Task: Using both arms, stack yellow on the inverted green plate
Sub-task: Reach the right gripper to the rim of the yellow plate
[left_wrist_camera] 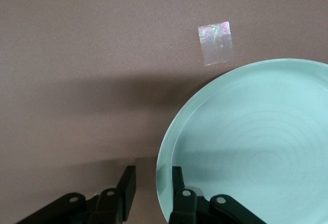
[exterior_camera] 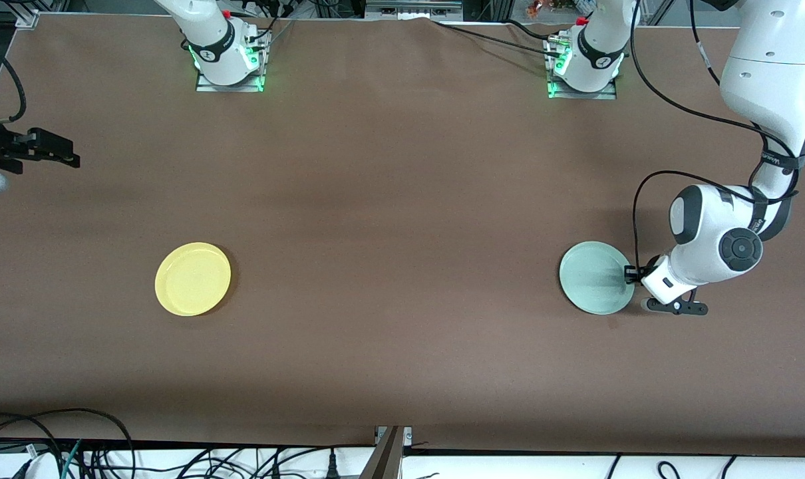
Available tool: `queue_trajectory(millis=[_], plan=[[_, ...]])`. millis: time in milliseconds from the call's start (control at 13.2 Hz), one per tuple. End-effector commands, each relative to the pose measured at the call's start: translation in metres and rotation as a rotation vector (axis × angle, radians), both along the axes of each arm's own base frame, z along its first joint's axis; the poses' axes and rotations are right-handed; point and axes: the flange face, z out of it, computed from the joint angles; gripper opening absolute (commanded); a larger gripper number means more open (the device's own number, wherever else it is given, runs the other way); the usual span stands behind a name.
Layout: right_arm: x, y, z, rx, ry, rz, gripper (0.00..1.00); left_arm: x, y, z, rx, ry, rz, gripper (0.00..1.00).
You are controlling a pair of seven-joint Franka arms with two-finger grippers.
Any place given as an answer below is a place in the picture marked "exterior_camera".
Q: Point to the aluminium profile bar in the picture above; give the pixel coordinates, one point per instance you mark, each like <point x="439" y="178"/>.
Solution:
<point x="386" y="459"/>

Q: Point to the small orange object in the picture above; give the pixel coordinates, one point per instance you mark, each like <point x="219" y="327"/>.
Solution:
<point x="539" y="8"/>

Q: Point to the brown table cover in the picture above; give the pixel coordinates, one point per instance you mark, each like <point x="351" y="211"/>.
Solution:
<point x="402" y="266"/>

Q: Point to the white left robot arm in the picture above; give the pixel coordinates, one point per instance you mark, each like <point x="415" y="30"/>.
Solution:
<point x="768" y="66"/>

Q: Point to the grey metal rail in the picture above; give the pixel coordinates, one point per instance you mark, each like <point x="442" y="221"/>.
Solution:
<point x="409" y="8"/>

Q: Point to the yellow round plate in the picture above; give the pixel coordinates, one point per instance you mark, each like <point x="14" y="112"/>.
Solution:
<point x="193" y="279"/>

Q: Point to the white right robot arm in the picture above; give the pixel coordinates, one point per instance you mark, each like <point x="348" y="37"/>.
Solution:
<point x="209" y="40"/>

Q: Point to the pale green round plate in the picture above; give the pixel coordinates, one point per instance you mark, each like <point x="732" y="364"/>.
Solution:
<point x="592" y="279"/>

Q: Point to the aluminium frame post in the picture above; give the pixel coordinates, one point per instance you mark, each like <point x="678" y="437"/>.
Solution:
<point x="28" y="16"/>

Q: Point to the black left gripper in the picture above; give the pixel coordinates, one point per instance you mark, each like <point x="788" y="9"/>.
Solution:
<point x="634" y="273"/>

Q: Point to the black power plug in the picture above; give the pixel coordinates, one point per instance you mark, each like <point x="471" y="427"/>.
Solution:
<point x="332" y="469"/>

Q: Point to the white lower shelf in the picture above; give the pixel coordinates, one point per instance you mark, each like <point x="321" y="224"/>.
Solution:
<point x="509" y="469"/>

